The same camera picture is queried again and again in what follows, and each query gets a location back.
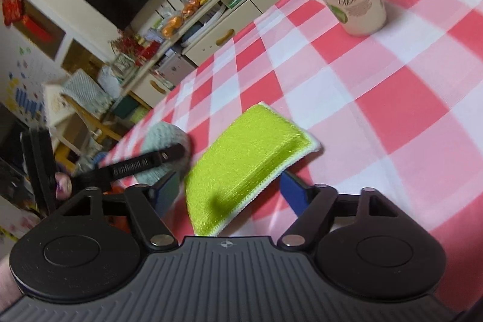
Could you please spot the wall poster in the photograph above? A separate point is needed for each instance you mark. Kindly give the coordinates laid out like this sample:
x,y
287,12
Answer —
x,y
22,88

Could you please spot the lime green sponge cloth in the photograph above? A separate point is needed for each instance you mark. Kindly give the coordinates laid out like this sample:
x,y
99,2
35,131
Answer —
x,y
245,163

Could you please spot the wooden chair with knit cover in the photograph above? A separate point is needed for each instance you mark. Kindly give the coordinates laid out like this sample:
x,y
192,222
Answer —
x,y
85,88

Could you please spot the red wall ornament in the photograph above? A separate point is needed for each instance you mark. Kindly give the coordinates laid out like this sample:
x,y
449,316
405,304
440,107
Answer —
x,y
22,12

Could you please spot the bag of oranges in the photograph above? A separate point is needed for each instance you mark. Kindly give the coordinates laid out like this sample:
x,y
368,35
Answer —
x,y
171,26

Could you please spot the cream scalloped cloth cover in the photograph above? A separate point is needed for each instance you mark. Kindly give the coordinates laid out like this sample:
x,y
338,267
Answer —
x,y
60,107

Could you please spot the red checkered tablecloth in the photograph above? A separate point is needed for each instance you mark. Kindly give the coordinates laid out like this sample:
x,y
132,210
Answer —
x,y
339,80

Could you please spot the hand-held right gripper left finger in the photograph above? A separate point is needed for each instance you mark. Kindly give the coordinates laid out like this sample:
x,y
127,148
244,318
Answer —
x,y
166,193

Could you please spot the cream television cabinet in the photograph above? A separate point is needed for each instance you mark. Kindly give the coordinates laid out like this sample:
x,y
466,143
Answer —
x,y
241,16

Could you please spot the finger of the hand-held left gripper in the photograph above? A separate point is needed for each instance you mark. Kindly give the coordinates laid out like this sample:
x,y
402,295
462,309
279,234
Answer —
x,y
132,165

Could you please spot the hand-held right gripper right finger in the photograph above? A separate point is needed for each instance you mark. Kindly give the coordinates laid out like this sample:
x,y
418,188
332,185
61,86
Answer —
x,y
296,193

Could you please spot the red berry branches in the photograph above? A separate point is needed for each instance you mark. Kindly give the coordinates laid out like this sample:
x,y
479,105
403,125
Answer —
x,y
124,44

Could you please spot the grey storage box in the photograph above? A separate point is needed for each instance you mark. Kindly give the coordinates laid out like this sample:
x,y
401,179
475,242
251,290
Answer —
x,y
175,69

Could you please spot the person's left hand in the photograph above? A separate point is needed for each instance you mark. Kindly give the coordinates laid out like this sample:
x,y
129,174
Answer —
x,y
62,186

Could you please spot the red gift box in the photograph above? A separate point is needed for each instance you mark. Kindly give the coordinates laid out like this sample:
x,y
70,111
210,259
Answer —
x,y
147,54

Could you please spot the grey-green knit hat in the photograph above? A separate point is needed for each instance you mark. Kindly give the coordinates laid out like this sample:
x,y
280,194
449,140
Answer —
x,y
162,135

